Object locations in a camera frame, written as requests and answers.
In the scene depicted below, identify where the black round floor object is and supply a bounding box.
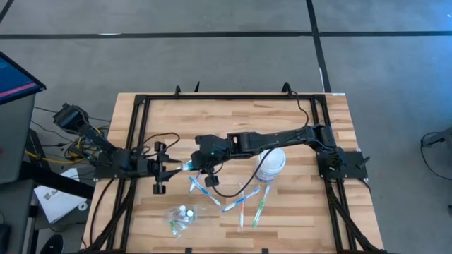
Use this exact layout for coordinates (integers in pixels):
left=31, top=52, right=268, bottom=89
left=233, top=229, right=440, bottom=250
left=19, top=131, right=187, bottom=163
left=40, top=233, right=65, bottom=254

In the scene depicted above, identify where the white printed paper sheet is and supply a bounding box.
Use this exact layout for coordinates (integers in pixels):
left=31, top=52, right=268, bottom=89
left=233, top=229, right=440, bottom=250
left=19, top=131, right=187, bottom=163
left=33, top=167, right=89, bottom=225

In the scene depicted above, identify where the orange white toothbrush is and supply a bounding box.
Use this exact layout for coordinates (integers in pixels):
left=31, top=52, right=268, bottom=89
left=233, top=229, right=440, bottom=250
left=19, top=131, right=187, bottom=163
left=238, top=183, right=246, bottom=234

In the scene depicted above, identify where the blue screen monitor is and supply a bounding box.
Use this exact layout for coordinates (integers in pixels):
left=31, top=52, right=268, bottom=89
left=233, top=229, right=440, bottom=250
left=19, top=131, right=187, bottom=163
left=0, top=51, right=47, bottom=106

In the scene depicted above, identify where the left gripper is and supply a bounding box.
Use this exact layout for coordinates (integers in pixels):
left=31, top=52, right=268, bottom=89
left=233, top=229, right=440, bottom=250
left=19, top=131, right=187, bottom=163
left=146, top=142, right=184, bottom=195

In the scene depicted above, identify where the black floor cable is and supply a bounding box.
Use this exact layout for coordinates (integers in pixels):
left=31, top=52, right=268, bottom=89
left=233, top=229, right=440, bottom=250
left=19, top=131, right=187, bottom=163
left=419, top=132, right=452, bottom=183
left=30, top=105, right=111, bottom=170

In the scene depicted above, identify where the yellow floor cable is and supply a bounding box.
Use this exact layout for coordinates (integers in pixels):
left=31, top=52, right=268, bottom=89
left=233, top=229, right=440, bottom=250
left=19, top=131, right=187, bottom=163
left=23, top=128, right=102, bottom=166

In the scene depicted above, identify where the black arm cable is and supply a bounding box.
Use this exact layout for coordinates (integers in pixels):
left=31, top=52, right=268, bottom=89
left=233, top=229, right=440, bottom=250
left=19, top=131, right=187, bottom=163
left=139, top=131, right=182, bottom=156
left=210, top=90, right=311, bottom=198

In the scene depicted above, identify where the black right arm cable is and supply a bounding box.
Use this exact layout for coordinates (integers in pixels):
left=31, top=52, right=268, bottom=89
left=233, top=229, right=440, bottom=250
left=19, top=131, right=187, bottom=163
left=210, top=90, right=311, bottom=198

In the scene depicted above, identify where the white blue wipes canister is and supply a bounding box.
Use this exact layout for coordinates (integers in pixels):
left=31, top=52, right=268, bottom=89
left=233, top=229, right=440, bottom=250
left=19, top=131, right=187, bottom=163
left=254, top=147, right=287, bottom=183

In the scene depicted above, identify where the black desk leg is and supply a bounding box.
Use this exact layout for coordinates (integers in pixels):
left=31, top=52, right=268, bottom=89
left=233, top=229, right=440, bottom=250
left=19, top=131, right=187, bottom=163
left=19, top=160, right=96, bottom=200

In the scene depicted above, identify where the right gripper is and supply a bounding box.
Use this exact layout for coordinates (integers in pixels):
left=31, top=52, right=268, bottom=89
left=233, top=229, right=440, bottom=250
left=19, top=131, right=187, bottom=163
left=184, top=135, right=230, bottom=188

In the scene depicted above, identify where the blue white toothbrush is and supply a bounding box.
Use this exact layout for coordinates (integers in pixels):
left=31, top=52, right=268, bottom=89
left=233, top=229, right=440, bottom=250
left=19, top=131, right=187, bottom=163
left=187, top=176, right=222, bottom=207
left=221, top=187, right=261, bottom=214

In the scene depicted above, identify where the clear plastic bag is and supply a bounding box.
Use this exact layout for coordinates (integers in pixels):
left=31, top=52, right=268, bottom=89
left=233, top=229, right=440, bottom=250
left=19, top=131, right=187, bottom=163
left=163, top=203, right=210, bottom=243

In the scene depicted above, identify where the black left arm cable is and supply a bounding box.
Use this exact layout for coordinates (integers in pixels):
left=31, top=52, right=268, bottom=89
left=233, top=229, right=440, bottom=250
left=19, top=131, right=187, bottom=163
left=139, top=131, right=182, bottom=156

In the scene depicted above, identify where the black aluminium table frame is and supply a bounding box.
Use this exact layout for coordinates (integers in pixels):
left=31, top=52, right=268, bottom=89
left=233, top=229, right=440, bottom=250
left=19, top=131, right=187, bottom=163
left=83, top=81, right=386, bottom=254

